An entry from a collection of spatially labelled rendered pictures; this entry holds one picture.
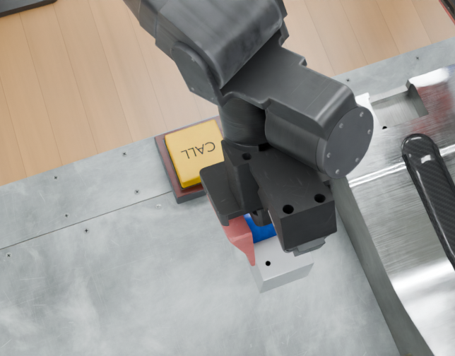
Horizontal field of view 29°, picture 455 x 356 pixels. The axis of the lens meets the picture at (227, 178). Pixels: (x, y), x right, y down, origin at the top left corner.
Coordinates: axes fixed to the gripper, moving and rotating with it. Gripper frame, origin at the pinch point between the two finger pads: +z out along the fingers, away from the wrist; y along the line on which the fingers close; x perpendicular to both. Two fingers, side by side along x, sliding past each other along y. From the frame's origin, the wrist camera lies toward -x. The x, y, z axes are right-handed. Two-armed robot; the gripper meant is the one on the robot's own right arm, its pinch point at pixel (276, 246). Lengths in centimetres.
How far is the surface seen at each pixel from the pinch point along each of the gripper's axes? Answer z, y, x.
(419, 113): 2.3, 21.4, 13.2
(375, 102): 0.8, 17.4, 15.5
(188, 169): 3.4, -3.8, 18.0
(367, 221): 5.3, 10.7, 3.8
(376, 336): 17.5, 8.8, -1.0
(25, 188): 4.2, -21.3, 24.7
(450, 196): 5.8, 19.8, 3.5
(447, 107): 0.8, 23.6, 11.1
